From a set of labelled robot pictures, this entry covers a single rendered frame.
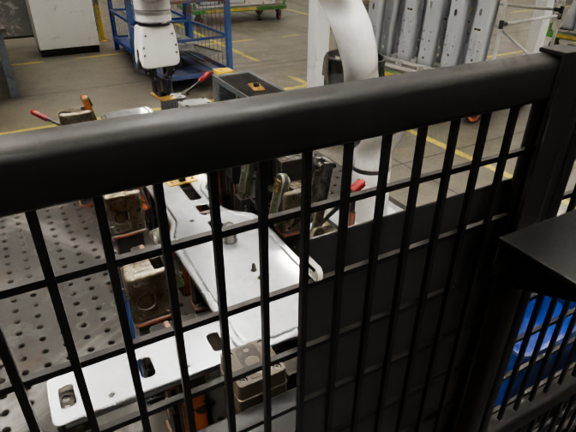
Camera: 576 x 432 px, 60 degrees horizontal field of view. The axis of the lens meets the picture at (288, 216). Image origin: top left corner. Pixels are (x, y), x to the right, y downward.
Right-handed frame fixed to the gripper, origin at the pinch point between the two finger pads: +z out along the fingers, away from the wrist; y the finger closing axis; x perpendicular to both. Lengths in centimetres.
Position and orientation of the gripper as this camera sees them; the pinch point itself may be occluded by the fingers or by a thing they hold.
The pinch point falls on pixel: (161, 87)
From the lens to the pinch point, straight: 134.5
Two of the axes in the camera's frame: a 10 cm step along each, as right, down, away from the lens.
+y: -8.1, 2.8, -5.1
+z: -0.1, 8.7, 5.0
